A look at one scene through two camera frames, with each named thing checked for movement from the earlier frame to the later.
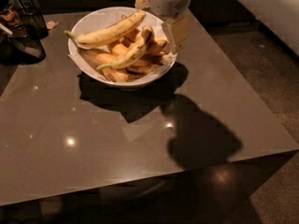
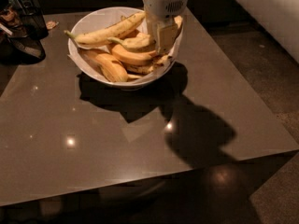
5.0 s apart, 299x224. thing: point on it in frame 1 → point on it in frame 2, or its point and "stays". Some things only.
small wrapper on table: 51,24 stays
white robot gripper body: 164,3 stays
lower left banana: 102,59 stays
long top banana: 110,31 stays
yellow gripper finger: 141,2 → 178,21
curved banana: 132,54 → 139,43
